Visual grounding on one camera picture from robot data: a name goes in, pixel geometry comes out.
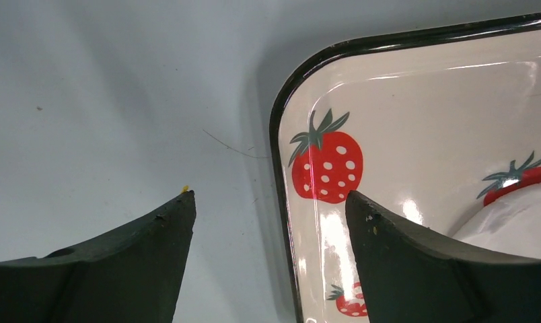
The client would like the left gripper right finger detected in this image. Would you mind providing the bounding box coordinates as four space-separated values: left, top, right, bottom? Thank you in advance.
345 190 541 322

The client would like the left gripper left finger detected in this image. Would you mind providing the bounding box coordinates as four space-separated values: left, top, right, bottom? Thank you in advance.
0 190 196 322

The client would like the white dough piece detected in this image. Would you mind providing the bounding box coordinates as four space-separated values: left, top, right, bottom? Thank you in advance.
453 182 541 259

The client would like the strawberry print tray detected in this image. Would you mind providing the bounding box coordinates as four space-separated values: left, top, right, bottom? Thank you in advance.
269 13 541 322

